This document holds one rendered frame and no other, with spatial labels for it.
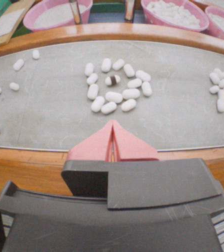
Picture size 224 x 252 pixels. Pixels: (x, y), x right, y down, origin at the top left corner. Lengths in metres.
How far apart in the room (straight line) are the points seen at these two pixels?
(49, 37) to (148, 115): 0.35
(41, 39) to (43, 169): 0.35
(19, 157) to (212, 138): 0.43
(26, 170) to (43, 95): 0.17
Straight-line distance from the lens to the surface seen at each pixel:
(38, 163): 0.26
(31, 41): 0.44
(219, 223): 0.51
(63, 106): 0.28
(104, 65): 0.29
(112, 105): 0.23
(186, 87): 0.33
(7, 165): 0.31
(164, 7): 0.62
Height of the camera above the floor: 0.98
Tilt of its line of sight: 77 degrees down
